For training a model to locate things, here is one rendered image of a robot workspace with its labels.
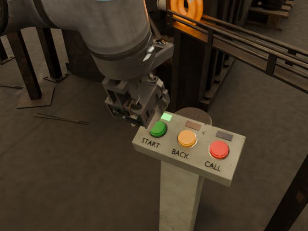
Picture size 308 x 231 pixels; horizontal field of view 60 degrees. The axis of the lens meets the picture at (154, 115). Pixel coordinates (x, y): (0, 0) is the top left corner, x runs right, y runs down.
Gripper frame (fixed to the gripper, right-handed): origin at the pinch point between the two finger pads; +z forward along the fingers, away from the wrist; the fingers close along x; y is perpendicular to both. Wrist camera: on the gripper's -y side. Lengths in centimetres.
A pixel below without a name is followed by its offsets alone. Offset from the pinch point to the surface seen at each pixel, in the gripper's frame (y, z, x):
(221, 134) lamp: -4.0, 6.4, 14.1
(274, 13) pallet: -198, 128, 7
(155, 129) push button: 0.7, 5.5, -0.3
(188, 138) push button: 0.2, 5.5, 7.7
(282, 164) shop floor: -37, 84, 38
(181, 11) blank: -54, 18, -17
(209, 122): -13.0, 19.9, 8.4
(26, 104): -16, 75, -109
